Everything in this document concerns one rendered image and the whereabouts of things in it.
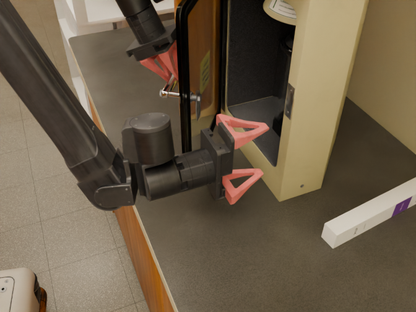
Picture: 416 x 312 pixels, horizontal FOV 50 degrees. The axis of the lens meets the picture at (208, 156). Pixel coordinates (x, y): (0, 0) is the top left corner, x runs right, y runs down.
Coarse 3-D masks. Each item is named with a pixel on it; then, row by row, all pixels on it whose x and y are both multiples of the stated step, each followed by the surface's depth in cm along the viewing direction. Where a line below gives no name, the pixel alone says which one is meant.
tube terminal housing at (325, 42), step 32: (288, 0) 75; (320, 0) 70; (352, 0) 72; (320, 32) 74; (352, 32) 77; (320, 64) 78; (352, 64) 95; (320, 96) 83; (288, 128) 86; (320, 128) 89; (256, 160) 105; (288, 160) 91; (320, 160) 96; (288, 192) 98
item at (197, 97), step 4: (192, 92) 84; (196, 92) 83; (192, 96) 84; (196, 96) 82; (200, 96) 83; (192, 100) 84; (196, 100) 83; (200, 100) 84; (196, 104) 84; (200, 104) 86; (196, 108) 85; (200, 108) 86; (196, 112) 85; (200, 112) 87; (196, 116) 86
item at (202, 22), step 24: (216, 0) 92; (192, 24) 77; (216, 24) 95; (192, 48) 79; (216, 48) 99; (192, 72) 82; (216, 72) 104; (216, 96) 108; (192, 120) 88; (192, 144) 92
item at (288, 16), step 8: (272, 0) 84; (280, 0) 82; (264, 8) 86; (272, 8) 83; (280, 8) 82; (288, 8) 81; (272, 16) 83; (280, 16) 82; (288, 16) 81; (296, 16) 80
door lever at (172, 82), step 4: (172, 76) 88; (168, 80) 87; (172, 80) 87; (176, 80) 88; (168, 84) 86; (172, 84) 86; (176, 84) 89; (164, 88) 85; (168, 88) 85; (172, 88) 86; (160, 92) 85; (164, 92) 84; (168, 92) 84; (172, 92) 84; (176, 92) 84; (160, 96) 85; (164, 96) 85; (168, 96) 85; (172, 96) 84; (176, 96) 84
